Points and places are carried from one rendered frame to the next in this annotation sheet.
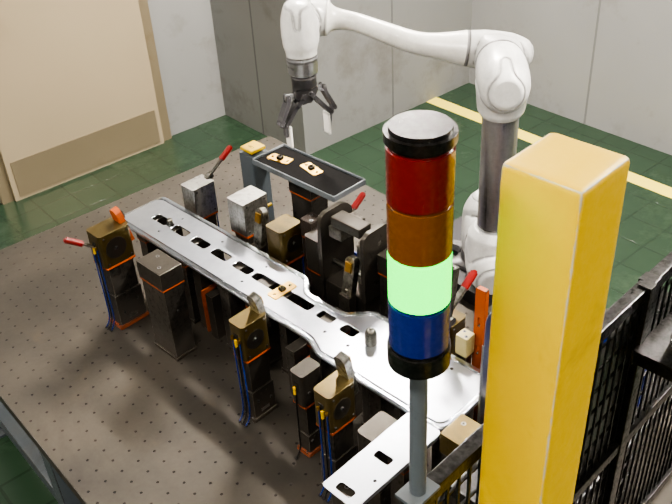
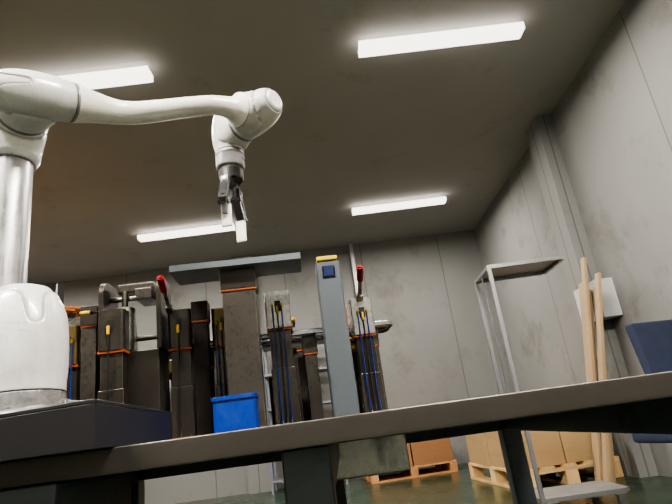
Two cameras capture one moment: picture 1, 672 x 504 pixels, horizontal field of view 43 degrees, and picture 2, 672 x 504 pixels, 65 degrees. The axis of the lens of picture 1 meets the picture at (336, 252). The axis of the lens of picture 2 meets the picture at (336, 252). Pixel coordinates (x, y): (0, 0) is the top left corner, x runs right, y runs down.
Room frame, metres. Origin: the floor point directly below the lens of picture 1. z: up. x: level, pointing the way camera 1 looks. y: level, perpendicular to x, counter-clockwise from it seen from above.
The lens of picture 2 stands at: (3.42, -0.90, 0.68)
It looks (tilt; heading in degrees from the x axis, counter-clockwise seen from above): 18 degrees up; 128
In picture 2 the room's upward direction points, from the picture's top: 8 degrees counter-clockwise
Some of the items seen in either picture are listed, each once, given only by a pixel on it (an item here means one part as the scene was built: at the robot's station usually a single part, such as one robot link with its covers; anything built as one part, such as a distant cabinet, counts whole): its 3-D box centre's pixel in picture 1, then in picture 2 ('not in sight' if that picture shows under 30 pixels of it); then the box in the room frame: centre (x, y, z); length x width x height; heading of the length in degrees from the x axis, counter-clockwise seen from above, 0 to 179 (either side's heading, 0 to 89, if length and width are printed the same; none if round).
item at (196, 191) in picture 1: (208, 226); (367, 356); (2.45, 0.43, 0.88); 0.12 x 0.07 x 0.36; 134
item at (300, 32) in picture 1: (299, 26); (230, 130); (2.32, 0.06, 1.61); 0.13 x 0.11 x 0.16; 174
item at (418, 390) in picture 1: (418, 338); not in sight; (0.72, -0.09, 1.81); 0.07 x 0.07 x 0.53
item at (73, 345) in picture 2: not in sight; (70, 391); (1.83, -0.19, 0.88); 0.11 x 0.07 x 0.37; 134
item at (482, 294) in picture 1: (477, 366); not in sight; (1.60, -0.34, 0.95); 0.03 x 0.01 x 0.50; 44
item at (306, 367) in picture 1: (305, 411); not in sight; (1.58, 0.11, 0.84); 0.10 x 0.05 x 0.29; 134
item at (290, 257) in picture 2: (307, 171); (238, 269); (2.30, 0.07, 1.16); 0.37 x 0.14 x 0.02; 44
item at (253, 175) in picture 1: (260, 207); (336, 338); (2.49, 0.25, 0.92); 0.08 x 0.08 x 0.44; 44
